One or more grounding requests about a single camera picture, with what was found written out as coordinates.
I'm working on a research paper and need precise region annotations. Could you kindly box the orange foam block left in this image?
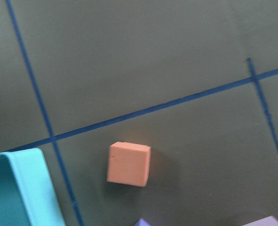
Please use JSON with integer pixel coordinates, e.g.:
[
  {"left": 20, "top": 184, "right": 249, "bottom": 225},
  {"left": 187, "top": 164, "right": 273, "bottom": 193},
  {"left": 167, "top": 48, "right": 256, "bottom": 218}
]
[{"left": 107, "top": 142, "right": 151, "bottom": 187}]

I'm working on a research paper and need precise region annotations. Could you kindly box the purple foam block left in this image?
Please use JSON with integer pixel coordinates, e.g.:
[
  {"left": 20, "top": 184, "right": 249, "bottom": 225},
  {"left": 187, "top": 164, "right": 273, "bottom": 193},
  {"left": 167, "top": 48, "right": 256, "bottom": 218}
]
[{"left": 134, "top": 218, "right": 151, "bottom": 226}]

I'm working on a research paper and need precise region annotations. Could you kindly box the teal plastic bin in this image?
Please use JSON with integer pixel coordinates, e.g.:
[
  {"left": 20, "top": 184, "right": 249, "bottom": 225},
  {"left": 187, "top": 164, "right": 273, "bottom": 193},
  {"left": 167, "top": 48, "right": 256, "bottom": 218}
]
[{"left": 0, "top": 148, "right": 65, "bottom": 226}]

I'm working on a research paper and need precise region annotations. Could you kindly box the pink foam block left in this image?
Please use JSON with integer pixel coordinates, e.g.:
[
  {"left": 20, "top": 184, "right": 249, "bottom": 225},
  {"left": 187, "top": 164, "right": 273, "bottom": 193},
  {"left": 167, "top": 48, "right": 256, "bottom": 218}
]
[{"left": 243, "top": 216, "right": 278, "bottom": 226}]

